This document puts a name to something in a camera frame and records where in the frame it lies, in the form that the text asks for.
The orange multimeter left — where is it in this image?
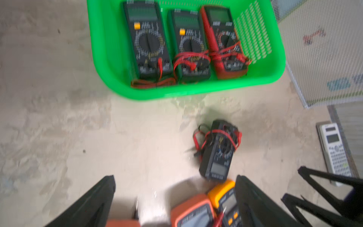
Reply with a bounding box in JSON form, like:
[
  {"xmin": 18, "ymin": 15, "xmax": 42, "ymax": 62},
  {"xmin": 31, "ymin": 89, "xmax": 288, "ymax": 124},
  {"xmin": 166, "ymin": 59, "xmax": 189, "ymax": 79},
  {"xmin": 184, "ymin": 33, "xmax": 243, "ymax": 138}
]
[{"xmin": 105, "ymin": 219, "xmax": 141, "ymax": 227}]

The clear plastic holder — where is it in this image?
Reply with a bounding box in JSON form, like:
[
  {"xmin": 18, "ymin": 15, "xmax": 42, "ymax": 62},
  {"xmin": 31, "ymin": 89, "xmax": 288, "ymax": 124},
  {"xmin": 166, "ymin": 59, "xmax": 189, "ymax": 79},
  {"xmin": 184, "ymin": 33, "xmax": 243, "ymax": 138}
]
[{"xmin": 271, "ymin": 1, "xmax": 363, "ymax": 108}]

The dark green multimeter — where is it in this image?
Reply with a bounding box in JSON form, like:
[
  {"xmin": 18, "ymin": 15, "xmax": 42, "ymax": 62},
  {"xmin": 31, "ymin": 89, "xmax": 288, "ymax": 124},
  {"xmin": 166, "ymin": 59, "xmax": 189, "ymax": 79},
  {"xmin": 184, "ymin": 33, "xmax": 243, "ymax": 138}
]
[
  {"xmin": 122, "ymin": 1, "xmax": 176, "ymax": 89},
  {"xmin": 168, "ymin": 9, "xmax": 211, "ymax": 84}
]

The orange multimeter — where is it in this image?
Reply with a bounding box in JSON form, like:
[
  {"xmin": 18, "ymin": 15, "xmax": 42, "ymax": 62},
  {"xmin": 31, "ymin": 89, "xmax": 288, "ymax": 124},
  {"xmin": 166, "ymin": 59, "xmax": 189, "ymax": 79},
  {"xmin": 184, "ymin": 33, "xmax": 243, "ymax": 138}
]
[
  {"xmin": 105, "ymin": 219, "xmax": 141, "ymax": 227},
  {"xmin": 170, "ymin": 194, "xmax": 216, "ymax": 227}
]

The yellow multimeter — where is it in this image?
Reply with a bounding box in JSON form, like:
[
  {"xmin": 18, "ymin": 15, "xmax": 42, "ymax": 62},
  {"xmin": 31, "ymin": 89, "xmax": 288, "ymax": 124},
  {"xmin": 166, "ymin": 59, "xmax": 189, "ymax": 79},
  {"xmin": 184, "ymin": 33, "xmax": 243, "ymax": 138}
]
[{"xmin": 207, "ymin": 179, "xmax": 242, "ymax": 227}]

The orange multimeter centre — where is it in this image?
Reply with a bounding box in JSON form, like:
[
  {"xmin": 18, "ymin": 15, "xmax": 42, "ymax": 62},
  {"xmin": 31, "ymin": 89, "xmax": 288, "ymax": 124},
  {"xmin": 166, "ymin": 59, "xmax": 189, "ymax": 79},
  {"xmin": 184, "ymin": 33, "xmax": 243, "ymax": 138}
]
[{"xmin": 170, "ymin": 194, "xmax": 216, "ymax": 227}]

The red multimeter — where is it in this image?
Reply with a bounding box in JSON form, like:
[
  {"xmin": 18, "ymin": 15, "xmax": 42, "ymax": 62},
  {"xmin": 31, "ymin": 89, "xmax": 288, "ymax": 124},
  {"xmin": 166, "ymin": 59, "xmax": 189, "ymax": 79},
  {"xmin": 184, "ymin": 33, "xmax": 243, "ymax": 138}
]
[{"xmin": 200, "ymin": 5, "xmax": 251, "ymax": 79}]

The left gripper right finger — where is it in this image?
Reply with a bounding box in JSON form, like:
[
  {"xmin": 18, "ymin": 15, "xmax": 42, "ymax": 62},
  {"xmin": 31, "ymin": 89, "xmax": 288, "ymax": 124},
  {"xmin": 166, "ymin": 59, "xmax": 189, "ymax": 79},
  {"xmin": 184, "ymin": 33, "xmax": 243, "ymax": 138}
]
[{"xmin": 235, "ymin": 175, "xmax": 302, "ymax": 227}]

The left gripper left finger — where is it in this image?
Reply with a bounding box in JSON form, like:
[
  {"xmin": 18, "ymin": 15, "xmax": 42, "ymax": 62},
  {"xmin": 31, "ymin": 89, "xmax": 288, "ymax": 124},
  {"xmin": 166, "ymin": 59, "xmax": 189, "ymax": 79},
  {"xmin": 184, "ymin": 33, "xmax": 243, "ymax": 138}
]
[{"xmin": 47, "ymin": 175, "xmax": 116, "ymax": 227}]

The white calculator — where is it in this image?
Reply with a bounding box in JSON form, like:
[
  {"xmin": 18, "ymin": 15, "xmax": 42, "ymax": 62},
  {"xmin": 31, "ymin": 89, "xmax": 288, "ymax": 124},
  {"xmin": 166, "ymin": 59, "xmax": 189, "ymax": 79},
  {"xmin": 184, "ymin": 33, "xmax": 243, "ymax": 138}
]
[{"xmin": 316, "ymin": 123, "xmax": 352, "ymax": 177}]

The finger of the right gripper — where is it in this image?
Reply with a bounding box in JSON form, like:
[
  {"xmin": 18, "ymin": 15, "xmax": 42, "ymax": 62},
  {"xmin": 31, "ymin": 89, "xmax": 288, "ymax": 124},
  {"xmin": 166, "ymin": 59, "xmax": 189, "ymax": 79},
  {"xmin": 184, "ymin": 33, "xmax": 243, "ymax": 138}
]
[
  {"xmin": 281, "ymin": 194, "xmax": 363, "ymax": 227},
  {"xmin": 297, "ymin": 166, "xmax": 363, "ymax": 212}
]

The green plastic basket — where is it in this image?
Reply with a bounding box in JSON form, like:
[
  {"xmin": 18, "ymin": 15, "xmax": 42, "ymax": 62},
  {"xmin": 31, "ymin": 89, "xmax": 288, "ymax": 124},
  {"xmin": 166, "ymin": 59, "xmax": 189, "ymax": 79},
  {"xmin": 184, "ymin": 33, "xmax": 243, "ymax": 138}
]
[{"xmin": 87, "ymin": 1, "xmax": 286, "ymax": 100}]

